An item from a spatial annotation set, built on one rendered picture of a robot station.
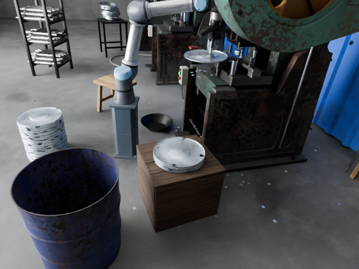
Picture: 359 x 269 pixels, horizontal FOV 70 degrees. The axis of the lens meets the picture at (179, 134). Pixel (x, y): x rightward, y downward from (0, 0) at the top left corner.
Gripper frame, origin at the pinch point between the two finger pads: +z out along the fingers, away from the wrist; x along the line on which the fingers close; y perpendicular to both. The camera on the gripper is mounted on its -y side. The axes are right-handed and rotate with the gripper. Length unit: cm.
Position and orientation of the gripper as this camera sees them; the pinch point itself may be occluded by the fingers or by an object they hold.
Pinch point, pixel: (209, 52)
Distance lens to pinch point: 180.5
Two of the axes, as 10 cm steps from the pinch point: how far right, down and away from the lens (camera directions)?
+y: 9.6, -0.9, 2.5
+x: -2.6, -5.2, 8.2
